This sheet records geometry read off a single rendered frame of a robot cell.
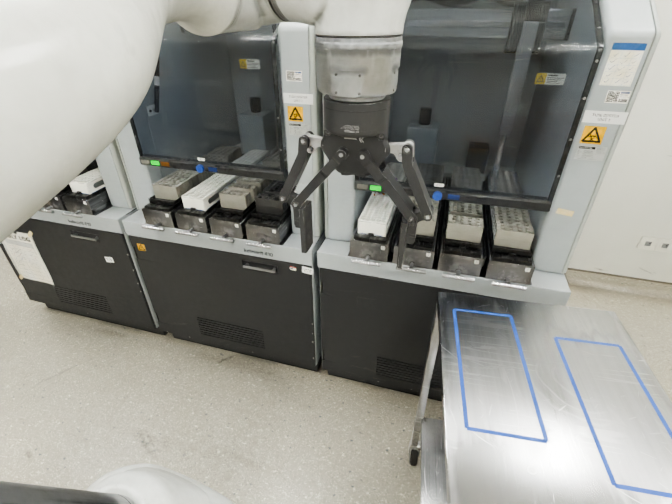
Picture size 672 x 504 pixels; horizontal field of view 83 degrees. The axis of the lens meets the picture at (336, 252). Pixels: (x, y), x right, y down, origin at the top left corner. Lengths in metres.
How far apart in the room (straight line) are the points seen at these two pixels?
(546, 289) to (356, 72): 1.10
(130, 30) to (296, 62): 1.11
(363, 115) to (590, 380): 0.77
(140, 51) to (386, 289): 1.28
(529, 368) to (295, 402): 1.14
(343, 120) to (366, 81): 0.05
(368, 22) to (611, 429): 0.81
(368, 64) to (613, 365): 0.86
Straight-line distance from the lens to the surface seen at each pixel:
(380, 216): 1.37
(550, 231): 1.38
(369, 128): 0.43
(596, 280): 2.91
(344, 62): 0.41
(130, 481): 0.60
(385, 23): 0.41
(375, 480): 1.66
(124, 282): 2.07
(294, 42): 1.28
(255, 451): 1.74
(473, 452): 0.80
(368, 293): 1.43
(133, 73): 0.18
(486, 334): 1.01
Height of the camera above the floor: 1.49
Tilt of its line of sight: 33 degrees down
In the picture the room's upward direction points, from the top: straight up
